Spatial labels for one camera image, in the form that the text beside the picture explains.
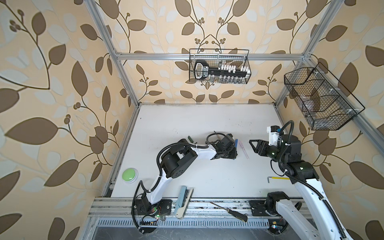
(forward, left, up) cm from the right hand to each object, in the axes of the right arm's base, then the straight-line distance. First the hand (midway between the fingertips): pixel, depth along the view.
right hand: (255, 143), depth 74 cm
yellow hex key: (-10, -11, -22) cm, 26 cm away
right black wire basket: (+13, -35, +14) cm, 40 cm away
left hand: (+4, +3, -18) cm, 19 cm away
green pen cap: (+18, +34, -21) cm, 44 cm away
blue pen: (+12, +3, -19) cm, 23 cm away
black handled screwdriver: (-27, +10, -21) cm, 36 cm away
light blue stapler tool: (-21, +37, -19) cm, 46 cm away
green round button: (-7, +68, -20) cm, 71 cm away
